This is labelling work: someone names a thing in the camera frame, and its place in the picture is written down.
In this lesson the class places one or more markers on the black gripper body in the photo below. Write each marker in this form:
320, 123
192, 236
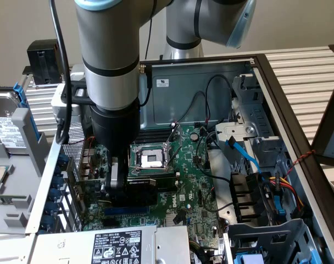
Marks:
114, 123

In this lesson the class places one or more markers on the green GPU card black fan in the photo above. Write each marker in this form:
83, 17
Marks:
139, 184

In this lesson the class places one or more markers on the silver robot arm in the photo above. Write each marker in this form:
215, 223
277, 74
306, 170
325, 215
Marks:
106, 41

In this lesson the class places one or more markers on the thin metal locking lever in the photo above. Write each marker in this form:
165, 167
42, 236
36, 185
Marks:
173, 124
136, 166

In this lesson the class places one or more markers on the black RAM slot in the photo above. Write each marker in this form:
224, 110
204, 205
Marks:
164, 176
156, 131
154, 140
165, 183
156, 134
165, 180
165, 187
155, 137

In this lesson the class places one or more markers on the CPU socket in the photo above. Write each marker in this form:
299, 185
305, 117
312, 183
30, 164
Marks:
150, 159

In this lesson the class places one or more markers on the blue slot retainer clip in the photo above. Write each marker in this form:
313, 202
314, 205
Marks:
49, 222
63, 160
53, 209
58, 181
55, 195

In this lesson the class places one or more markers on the silver finned chipset heatsink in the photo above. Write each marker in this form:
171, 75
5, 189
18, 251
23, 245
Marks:
169, 221

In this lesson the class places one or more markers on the metal socket cover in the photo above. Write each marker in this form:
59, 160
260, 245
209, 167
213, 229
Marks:
180, 137

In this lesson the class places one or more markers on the silver power supply unit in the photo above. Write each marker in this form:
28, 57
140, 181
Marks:
73, 247

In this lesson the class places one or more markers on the open grey PC case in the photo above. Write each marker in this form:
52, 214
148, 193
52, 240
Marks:
183, 96

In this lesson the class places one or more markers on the green motherboard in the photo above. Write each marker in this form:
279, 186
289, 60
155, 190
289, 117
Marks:
189, 165

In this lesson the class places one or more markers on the silver coin cell battery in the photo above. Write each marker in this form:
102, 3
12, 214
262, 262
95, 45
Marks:
194, 136

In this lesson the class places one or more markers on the black box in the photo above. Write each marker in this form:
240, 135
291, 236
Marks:
43, 63

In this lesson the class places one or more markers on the grey plastic parts rack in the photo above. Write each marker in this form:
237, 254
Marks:
21, 170

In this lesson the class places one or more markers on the green RAM stick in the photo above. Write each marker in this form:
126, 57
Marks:
7, 196

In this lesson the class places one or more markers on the metal disk bay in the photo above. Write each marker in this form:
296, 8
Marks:
238, 129

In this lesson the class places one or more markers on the black plastic fan holder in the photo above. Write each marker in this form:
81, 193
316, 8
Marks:
246, 192

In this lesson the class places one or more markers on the blue drive carrier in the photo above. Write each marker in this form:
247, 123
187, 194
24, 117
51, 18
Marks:
249, 259

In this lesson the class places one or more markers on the grey metal drive cage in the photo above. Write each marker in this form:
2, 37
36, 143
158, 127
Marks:
266, 228

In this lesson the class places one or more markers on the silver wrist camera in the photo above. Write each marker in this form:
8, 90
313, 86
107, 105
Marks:
62, 104

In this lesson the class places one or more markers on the silver hard disk blue frame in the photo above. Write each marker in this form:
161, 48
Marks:
7, 129

